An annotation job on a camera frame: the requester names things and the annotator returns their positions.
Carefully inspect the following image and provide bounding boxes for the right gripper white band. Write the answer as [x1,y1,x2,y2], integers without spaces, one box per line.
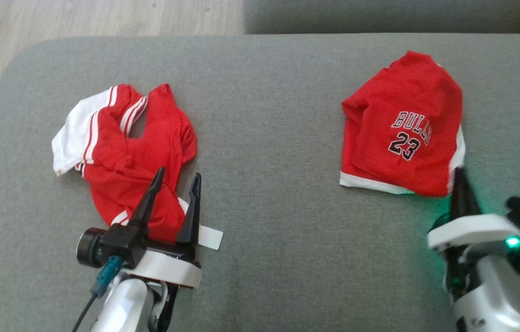
[427,166,520,253]

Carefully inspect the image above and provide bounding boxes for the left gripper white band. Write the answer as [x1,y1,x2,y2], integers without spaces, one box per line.
[126,166,203,289]

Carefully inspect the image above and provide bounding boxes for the red white striped shorts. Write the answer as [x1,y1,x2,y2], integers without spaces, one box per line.
[51,83,224,252]

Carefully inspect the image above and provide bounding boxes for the red Bulls 23 jersey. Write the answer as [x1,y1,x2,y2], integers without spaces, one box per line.
[339,50,467,198]

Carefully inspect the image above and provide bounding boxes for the grey fabric sofa ottoman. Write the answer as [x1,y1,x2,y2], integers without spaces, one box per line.
[0,33,520,332]

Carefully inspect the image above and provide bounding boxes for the grey sofa seat cushion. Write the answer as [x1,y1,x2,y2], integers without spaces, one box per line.
[243,0,520,35]

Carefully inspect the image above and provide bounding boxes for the left cable with teal connector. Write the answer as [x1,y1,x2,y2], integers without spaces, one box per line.
[71,256,124,332]

